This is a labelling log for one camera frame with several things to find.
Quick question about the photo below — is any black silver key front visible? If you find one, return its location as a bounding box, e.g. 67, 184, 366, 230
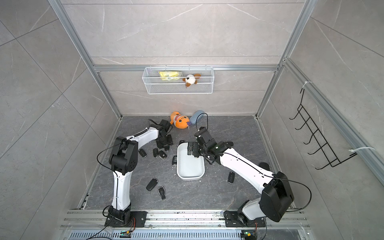
158, 187, 166, 200

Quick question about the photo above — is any orange plush toy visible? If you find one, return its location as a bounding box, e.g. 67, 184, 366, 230
170, 112, 192, 129

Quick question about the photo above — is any large black key front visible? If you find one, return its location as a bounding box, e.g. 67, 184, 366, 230
146, 178, 159, 192

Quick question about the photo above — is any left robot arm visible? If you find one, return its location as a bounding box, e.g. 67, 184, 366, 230
105, 119, 172, 227

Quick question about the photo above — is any yellow item in basket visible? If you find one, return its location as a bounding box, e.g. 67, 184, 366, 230
159, 71, 183, 81

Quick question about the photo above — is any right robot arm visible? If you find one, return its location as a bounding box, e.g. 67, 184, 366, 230
192, 127, 313, 227

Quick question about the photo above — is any blue grey pouch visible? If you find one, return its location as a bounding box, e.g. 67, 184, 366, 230
189, 110, 206, 125

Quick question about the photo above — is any black wall hook rack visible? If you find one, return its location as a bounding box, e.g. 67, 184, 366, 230
289, 89, 358, 170

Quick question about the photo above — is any brown white plush dog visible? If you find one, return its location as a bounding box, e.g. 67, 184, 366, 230
183, 74, 201, 88

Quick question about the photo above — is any black VW key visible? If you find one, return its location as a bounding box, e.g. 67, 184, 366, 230
153, 148, 159, 158

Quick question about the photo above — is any black oval object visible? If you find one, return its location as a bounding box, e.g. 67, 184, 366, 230
259, 162, 270, 171

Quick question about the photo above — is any black key with buttons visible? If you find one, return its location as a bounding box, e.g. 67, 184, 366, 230
172, 156, 178, 168

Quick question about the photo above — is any white storage box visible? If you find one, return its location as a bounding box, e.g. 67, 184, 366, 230
177, 143, 205, 181

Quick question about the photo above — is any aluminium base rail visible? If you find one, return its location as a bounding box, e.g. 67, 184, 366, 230
57, 210, 314, 240

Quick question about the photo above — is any white wire wall basket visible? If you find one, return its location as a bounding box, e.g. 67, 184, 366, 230
142, 66, 215, 95

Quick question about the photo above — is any black car key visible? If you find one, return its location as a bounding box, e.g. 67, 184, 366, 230
187, 142, 194, 156
139, 149, 147, 158

